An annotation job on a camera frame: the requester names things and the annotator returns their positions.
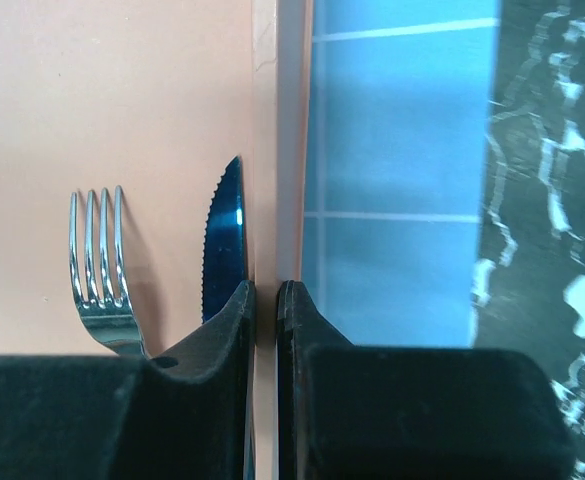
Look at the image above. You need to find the blue checked tablecloth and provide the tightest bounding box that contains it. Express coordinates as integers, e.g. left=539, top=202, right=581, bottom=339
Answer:
left=302, top=1, right=500, bottom=347

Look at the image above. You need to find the silver metal fork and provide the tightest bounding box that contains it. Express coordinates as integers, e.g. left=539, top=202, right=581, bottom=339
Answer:
left=68, top=186, right=148, bottom=357

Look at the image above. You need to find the orange plastic tray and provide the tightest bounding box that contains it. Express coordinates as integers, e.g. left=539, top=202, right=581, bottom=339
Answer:
left=0, top=1, right=313, bottom=479

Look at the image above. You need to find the blue patterned knife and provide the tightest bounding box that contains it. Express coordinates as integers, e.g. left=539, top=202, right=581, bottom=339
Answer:
left=202, top=156, right=247, bottom=323

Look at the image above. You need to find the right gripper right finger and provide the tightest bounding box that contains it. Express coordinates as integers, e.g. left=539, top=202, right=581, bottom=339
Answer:
left=277, top=281, right=575, bottom=479

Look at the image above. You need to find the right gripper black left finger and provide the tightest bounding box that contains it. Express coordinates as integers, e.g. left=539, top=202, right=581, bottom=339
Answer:
left=0, top=281, right=255, bottom=479

